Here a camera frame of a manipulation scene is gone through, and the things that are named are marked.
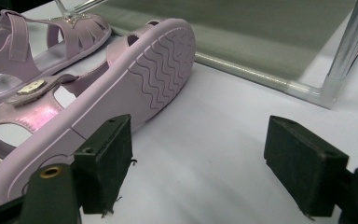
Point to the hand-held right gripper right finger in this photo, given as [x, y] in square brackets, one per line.
[304, 168]

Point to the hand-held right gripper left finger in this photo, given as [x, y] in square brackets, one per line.
[105, 161]

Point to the purple sandal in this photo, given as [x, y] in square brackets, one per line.
[121, 93]
[21, 59]

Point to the metal shoe rack grey shelves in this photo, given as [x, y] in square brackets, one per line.
[230, 31]

